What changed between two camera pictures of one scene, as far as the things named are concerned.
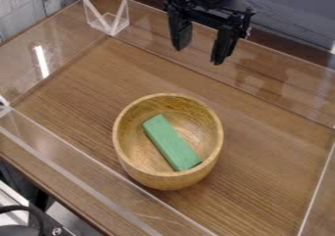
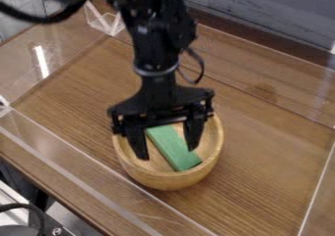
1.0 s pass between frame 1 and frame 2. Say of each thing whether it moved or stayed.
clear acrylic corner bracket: stayed
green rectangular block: stayed
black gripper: moved
